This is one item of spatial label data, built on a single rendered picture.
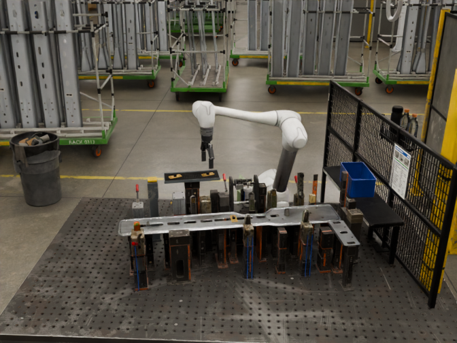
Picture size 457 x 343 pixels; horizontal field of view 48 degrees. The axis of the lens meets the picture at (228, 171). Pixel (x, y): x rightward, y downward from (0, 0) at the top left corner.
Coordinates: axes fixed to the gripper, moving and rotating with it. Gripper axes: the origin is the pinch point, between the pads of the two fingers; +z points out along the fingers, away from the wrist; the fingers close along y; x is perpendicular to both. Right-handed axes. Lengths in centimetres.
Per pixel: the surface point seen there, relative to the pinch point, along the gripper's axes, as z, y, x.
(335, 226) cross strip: 24, 70, 56
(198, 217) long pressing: 24.3, 25.7, -16.4
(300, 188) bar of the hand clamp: 13, 34, 52
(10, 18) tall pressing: -49, -431, -100
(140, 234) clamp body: 19, 41, -57
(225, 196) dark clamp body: 16.6, 19.3, 4.8
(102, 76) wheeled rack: 98, -709, 52
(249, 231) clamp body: 21, 59, 4
